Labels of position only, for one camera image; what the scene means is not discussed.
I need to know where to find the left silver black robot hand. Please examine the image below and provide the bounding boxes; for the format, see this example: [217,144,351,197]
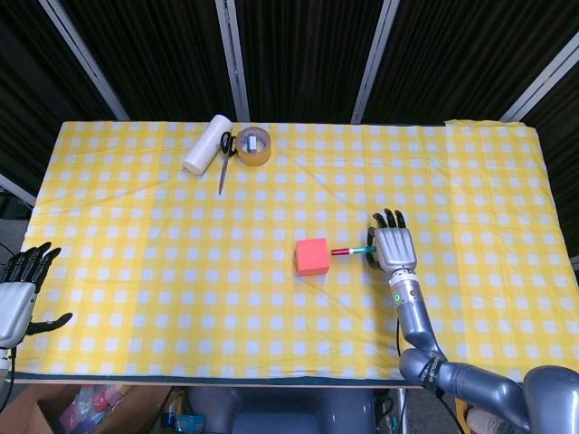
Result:
[0,241,73,349]

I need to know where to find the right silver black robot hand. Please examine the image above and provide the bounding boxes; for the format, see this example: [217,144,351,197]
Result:
[365,208,418,275]

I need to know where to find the red and teal pen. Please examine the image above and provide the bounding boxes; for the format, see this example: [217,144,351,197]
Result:
[331,246,377,258]

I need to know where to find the orange cube block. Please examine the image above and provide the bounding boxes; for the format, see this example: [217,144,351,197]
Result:
[295,237,330,277]

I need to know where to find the brown cardboard box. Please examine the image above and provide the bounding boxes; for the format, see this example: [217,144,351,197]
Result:
[0,383,171,434]

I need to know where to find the colourful plastic bag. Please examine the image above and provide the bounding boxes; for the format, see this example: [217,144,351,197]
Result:
[57,385,122,433]

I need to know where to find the brown packing tape roll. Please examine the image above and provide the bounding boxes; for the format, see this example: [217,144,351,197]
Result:
[235,127,273,167]

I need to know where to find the yellow white checked tablecloth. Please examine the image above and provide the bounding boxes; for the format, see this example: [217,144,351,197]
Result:
[15,118,579,384]

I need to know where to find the grey robot torso base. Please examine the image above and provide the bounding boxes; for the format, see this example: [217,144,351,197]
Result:
[185,386,376,434]

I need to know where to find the blue plastic container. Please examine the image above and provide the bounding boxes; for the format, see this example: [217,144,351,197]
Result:
[163,397,214,434]

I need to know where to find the white paper roll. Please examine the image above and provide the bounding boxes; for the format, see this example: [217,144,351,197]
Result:
[182,114,233,175]

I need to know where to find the silver metal frame post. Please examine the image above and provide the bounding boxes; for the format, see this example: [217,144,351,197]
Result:
[350,0,401,124]
[38,0,131,121]
[214,0,251,123]
[0,173,37,207]
[499,43,579,123]

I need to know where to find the black handled scissors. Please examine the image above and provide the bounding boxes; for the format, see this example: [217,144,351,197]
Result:
[217,130,238,196]

